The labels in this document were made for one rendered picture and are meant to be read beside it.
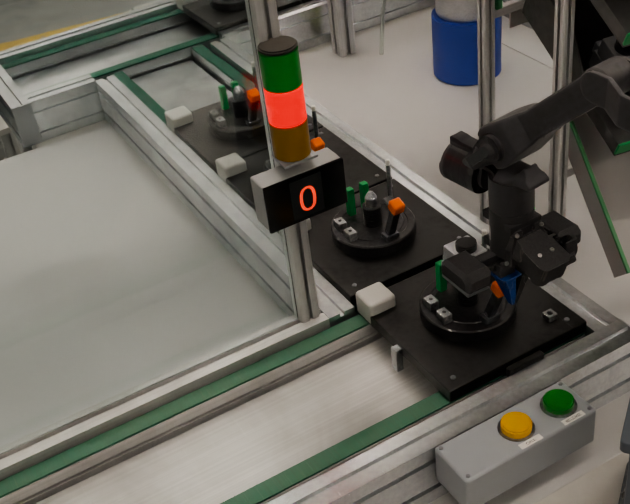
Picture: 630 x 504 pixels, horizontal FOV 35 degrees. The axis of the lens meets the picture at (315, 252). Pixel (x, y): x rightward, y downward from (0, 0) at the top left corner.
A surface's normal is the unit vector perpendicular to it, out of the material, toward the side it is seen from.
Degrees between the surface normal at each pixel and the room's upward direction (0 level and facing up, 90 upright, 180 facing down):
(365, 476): 0
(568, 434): 90
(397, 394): 0
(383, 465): 0
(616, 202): 45
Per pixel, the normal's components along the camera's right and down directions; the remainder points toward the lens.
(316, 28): 0.50, 0.47
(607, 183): 0.16, -0.20
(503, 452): -0.11, -0.80
